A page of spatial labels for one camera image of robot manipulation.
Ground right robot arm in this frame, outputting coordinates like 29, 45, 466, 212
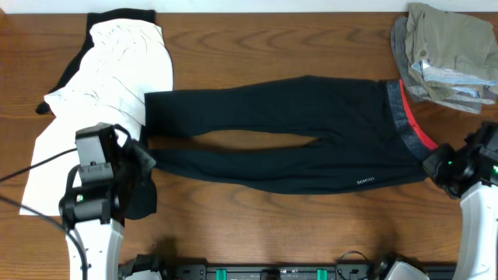
371, 121, 497, 280

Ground grey folded garment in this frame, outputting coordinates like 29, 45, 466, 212
391, 16, 497, 114

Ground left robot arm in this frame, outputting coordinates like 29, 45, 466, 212
58, 123, 167, 280

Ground black leggings grey red waistband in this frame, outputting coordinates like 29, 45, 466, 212
142, 75, 440, 195

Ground khaki folded shorts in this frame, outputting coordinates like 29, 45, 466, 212
405, 3, 497, 100

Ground white t-shirt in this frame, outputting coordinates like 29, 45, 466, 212
22, 19, 174, 216

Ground black garment under pile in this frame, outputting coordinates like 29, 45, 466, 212
34, 7, 160, 221

